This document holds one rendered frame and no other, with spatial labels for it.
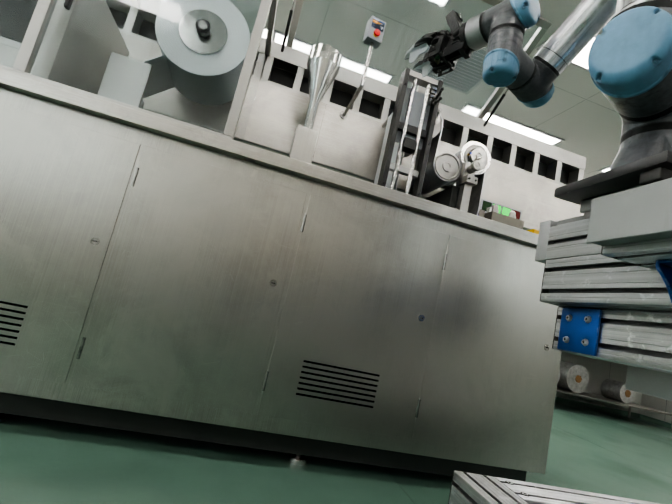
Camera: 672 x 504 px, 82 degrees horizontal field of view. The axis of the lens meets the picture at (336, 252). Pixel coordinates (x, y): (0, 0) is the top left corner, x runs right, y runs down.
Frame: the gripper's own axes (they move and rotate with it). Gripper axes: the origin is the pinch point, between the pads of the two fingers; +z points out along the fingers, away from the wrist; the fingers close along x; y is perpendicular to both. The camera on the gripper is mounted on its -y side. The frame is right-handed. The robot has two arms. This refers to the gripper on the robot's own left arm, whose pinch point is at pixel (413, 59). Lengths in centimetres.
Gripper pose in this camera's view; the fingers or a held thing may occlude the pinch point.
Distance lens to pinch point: 128.6
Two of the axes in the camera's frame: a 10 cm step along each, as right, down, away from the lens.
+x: 7.3, 3.9, 5.6
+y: -3.2, 9.2, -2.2
